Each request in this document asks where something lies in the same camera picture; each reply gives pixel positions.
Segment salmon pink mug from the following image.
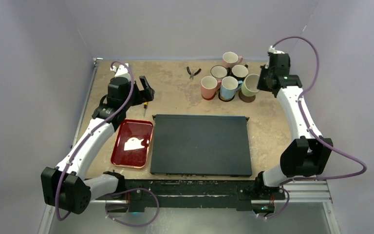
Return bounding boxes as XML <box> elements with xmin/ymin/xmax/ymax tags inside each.
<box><xmin>201</xmin><ymin>76</ymin><xmax>222</xmax><ymax>100</ymax></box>

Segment red tray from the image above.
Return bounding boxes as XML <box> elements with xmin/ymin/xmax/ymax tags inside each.
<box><xmin>110</xmin><ymin>119</ymin><xmax>153</xmax><ymax>169</ymax></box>

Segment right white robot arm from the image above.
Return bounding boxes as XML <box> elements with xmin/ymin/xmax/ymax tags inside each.
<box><xmin>254</xmin><ymin>52</ymin><xmax>333</xmax><ymax>198</ymax></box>

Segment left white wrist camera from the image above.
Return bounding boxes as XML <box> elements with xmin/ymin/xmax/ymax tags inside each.
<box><xmin>110</xmin><ymin>64</ymin><xmax>131</xmax><ymax>81</ymax></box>

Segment green handled white mug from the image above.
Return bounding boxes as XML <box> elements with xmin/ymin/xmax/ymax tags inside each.
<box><xmin>241</xmin><ymin>74</ymin><xmax>260</xmax><ymax>97</ymax></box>

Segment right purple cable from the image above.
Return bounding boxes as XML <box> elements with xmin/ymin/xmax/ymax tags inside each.
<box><xmin>255</xmin><ymin>35</ymin><xmax>367</xmax><ymax>220</ymax></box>

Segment yellow handled screwdriver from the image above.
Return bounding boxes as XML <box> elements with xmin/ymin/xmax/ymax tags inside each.
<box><xmin>143</xmin><ymin>102</ymin><xmax>149</xmax><ymax>117</ymax></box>

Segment dark rectangular board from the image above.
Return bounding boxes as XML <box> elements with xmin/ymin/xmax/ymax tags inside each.
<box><xmin>150</xmin><ymin>114</ymin><xmax>253</xmax><ymax>177</ymax></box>

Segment black handled white mug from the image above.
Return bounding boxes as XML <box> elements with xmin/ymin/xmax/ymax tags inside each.
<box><xmin>231</xmin><ymin>64</ymin><xmax>249</xmax><ymax>81</ymax></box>

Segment pink handled white mug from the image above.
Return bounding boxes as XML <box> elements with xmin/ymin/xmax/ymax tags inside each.
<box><xmin>222</xmin><ymin>52</ymin><xmax>243</xmax><ymax>71</ymax></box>

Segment black pliers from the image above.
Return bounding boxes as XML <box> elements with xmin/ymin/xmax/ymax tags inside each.
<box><xmin>186</xmin><ymin>66</ymin><xmax>201</xmax><ymax>79</ymax></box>

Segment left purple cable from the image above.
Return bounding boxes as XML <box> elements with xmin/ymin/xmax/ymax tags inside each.
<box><xmin>55</xmin><ymin>61</ymin><xmax>161</xmax><ymax>228</ymax></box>

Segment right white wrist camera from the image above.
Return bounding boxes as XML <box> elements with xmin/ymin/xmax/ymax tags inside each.
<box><xmin>268</xmin><ymin>45</ymin><xmax>285</xmax><ymax>54</ymax></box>

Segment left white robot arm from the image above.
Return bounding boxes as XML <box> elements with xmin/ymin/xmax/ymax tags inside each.
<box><xmin>40</xmin><ymin>76</ymin><xmax>155</xmax><ymax>214</ymax></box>

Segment purple cable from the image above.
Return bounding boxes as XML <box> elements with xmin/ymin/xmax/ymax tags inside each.
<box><xmin>255</xmin><ymin>35</ymin><xmax>367</xmax><ymax>220</ymax></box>
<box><xmin>55</xmin><ymin>61</ymin><xmax>161</xmax><ymax>228</ymax></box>

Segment grey white mug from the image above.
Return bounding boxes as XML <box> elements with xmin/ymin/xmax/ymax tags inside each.
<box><xmin>210</xmin><ymin>65</ymin><xmax>230</xmax><ymax>80</ymax></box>

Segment dark brown wooden coaster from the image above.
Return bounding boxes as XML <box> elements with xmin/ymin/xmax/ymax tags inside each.
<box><xmin>239</xmin><ymin>93</ymin><xmax>256</xmax><ymax>103</ymax></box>

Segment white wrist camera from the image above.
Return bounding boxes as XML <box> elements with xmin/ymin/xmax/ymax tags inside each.
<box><xmin>268</xmin><ymin>45</ymin><xmax>285</xmax><ymax>54</ymax></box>
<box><xmin>110</xmin><ymin>64</ymin><xmax>131</xmax><ymax>81</ymax></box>

